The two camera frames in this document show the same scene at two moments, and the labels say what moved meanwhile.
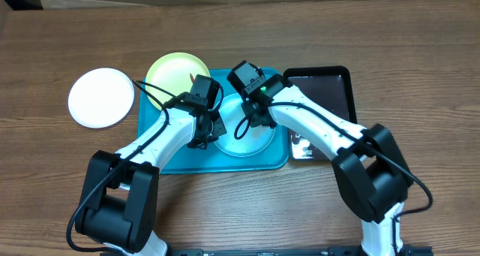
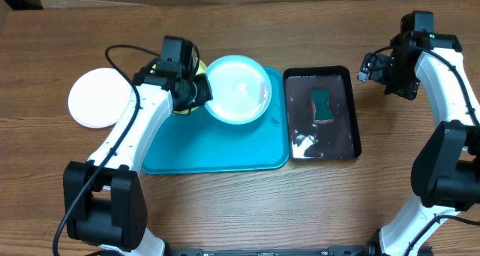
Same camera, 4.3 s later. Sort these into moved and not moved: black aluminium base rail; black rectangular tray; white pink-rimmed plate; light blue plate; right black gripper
Moved: light blue plate; right black gripper
Not moved: black aluminium base rail; white pink-rimmed plate; black rectangular tray
